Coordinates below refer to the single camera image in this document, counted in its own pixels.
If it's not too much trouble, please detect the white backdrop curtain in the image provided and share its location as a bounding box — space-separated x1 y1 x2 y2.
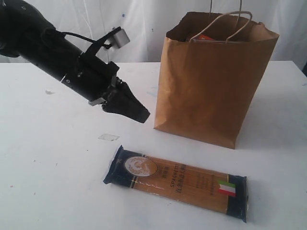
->
31 0 307 69

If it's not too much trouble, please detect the large brown paper bag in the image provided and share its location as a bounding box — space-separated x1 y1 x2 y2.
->
154 10 279 149

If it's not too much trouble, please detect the black cable of left camera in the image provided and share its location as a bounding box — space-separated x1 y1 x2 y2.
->
55 31 106 45

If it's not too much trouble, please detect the clear tape patch on table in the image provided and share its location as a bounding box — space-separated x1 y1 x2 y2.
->
98 134 119 141

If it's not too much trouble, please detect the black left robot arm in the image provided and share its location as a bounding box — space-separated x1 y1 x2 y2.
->
0 0 150 123

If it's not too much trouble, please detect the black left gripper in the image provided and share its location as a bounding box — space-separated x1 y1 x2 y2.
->
61 54 150 124

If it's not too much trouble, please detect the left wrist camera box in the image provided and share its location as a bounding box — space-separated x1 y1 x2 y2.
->
107 27 130 49

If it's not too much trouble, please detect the spaghetti packet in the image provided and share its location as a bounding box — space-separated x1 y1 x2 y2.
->
103 147 248 222

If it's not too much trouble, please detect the small brown orange-label pouch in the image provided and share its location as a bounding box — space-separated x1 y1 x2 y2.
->
197 34 214 41

